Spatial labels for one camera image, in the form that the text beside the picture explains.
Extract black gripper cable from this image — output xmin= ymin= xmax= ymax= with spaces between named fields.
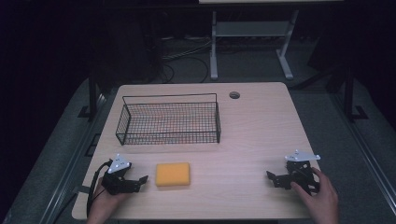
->
xmin=86 ymin=159 xmax=114 ymax=218

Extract black wire mesh basket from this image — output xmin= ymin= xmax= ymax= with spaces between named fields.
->
xmin=115 ymin=92 xmax=222 ymax=147

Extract black floor cables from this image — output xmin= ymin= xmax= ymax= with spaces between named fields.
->
xmin=160 ymin=36 xmax=214 ymax=84

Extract black metal post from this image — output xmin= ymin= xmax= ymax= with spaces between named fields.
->
xmin=342 ymin=63 xmax=370 ymax=123
xmin=77 ymin=69 xmax=100 ymax=120

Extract white metal stand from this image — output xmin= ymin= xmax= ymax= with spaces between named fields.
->
xmin=209 ymin=8 xmax=301 ymax=81

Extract aluminium floor rail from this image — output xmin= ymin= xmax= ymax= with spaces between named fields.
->
xmin=329 ymin=91 xmax=396 ymax=217
xmin=38 ymin=92 xmax=108 ymax=224

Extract person's left hand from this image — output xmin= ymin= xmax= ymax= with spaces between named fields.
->
xmin=86 ymin=176 xmax=133 ymax=224

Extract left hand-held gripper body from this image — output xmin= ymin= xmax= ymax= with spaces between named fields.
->
xmin=100 ymin=153 xmax=135 ymax=196

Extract yellow sponge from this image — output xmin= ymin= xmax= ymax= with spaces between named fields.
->
xmin=155 ymin=161 xmax=191 ymax=188

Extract person's right hand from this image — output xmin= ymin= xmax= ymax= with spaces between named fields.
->
xmin=290 ymin=166 xmax=340 ymax=224

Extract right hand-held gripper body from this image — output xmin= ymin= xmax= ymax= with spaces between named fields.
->
xmin=284 ymin=149 xmax=321 ymax=196

